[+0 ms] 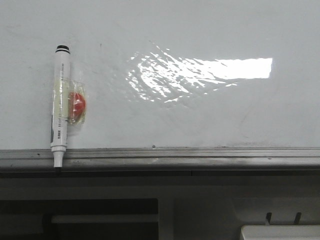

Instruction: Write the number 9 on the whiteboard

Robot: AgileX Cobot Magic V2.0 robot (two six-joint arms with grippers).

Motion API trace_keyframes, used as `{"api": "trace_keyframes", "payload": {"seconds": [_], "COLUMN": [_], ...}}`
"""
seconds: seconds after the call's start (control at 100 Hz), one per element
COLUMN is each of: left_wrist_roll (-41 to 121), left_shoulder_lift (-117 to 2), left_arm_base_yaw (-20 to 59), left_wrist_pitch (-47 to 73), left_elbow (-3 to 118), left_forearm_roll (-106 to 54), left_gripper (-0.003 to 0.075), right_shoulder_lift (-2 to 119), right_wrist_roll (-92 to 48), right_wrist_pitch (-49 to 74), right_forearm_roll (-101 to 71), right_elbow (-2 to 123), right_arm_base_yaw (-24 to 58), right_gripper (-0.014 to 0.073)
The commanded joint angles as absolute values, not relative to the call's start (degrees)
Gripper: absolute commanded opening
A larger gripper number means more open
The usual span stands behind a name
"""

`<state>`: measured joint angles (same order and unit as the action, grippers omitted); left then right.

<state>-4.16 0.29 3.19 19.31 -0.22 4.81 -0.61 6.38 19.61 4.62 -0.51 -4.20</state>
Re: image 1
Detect red magnet taped to marker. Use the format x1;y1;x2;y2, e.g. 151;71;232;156
68;80;87;125

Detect white whiteboard marker pen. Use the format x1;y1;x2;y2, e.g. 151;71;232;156
50;45;71;174

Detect white whiteboard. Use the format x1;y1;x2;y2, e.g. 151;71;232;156
0;0;320;150

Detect white horizontal bar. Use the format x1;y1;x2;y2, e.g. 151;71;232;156
51;214;159;224

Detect white box lower right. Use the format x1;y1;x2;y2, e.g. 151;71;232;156
239;225;320;240

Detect dark left hook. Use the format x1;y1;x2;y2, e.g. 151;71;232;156
265;212;272;225

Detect dark hook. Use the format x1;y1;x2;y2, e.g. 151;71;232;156
265;212;272;225
294;212;302;225

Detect dark right hook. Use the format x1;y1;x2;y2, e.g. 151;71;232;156
294;212;302;225

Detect aluminium whiteboard tray rail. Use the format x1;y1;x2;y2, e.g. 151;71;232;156
0;146;320;173

